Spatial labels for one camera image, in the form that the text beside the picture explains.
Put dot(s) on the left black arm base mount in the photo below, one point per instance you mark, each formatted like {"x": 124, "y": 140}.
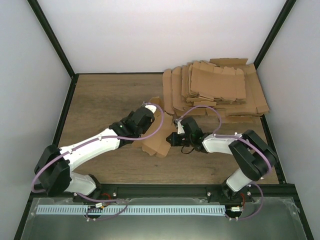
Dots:
{"x": 97, "y": 196}

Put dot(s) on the light blue slotted cable duct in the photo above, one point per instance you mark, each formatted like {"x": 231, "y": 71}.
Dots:
{"x": 133, "y": 210}

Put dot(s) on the black frame post right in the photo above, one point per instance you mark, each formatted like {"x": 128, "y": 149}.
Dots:
{"x": 276, "y": 27}

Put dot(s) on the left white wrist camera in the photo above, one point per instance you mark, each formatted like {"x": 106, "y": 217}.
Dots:
{"x": 150, "y": 107}

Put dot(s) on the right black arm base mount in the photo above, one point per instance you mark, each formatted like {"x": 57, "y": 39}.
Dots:
{"x": 222, "y": 194}

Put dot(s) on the stack of flat cardboard blanks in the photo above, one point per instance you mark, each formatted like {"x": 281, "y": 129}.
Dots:
{"x": 230, "y": 85}

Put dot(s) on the brown cardboard box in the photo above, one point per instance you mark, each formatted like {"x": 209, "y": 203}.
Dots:
{"x": 157, "y": 144}

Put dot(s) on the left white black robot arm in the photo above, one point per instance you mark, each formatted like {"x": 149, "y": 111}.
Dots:
{"x": 55, "y": 168}

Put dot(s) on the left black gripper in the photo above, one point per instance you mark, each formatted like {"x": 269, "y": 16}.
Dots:
{"x": 149, "y": 125}

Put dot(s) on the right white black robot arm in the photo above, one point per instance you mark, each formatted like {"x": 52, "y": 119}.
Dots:
{"x": 255, "y": 158}

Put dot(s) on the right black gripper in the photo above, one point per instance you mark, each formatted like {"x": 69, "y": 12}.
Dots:
{"x": 175, "y": 142}

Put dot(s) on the black frame post left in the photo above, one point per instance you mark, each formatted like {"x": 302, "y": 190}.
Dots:
{"x": 42, "y": 19}

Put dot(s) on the clear plastic sheet cover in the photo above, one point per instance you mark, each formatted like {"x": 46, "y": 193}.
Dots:
{"x": 272, "y": 218}

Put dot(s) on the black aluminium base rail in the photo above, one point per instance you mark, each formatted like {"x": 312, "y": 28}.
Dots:
{"x": 198, "y": 191}

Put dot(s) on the black frame post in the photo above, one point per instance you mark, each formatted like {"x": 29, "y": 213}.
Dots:
{"x": 42, "y": 19}
{"x": 276, "y": 27}

